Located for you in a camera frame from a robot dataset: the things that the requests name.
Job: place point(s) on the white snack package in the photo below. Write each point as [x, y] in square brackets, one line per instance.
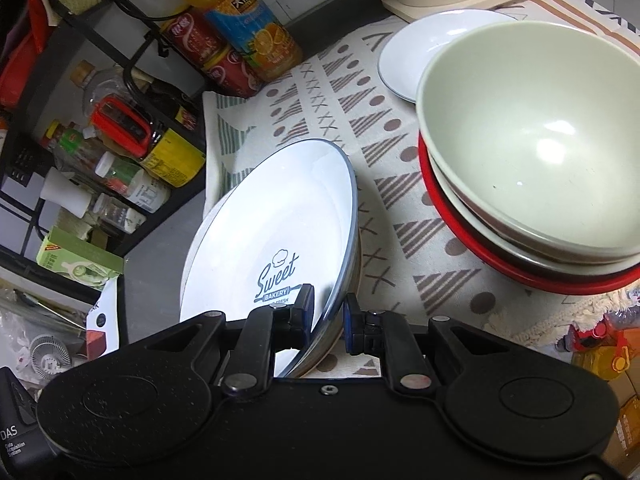
[107, 310]

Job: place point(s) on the dark sauce bottle yellow label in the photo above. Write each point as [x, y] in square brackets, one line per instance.
[170, 155]

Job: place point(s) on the green cardboard box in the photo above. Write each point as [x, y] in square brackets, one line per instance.
[75, 255]

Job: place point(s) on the white plate with blue print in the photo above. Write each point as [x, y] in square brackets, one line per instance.
[260, 210]

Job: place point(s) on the plain white plate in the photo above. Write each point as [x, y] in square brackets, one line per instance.
[352, 272]
[415, 55]

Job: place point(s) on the small white jar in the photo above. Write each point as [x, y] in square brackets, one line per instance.
[150, 192]

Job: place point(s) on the red plastic basket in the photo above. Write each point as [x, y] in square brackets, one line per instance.
[20, 65]

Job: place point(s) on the pale green bowl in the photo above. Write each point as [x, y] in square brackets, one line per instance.
[525, 135]
[450, 200]

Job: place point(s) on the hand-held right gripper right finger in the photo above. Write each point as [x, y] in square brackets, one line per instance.
[352, 325]

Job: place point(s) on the small bottle white cap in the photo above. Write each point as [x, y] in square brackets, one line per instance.
[120, 172]

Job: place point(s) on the green label bottle yellow cap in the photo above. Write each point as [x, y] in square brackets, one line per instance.
[75, 140]

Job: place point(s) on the orange juice bottle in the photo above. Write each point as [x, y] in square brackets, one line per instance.
[250, 25]

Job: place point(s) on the white plastic bottle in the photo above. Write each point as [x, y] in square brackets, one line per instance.
[65, 192]

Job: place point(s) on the small white fan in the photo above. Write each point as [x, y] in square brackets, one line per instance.
[47, 360]

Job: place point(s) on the red drink can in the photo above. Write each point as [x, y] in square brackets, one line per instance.
[230, 72]
[195, 40]

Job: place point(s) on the small clear jar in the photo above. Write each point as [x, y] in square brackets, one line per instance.
[117, 212]

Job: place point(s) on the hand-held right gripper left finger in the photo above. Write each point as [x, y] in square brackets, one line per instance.
[305, 310]

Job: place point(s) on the red and black bowl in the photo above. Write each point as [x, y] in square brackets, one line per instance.
[550, 284]

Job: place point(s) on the black metal rack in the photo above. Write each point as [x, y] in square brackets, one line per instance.
[160, 42]

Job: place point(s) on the patterned tasselled table mat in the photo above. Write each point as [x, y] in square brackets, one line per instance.
[390, 125]

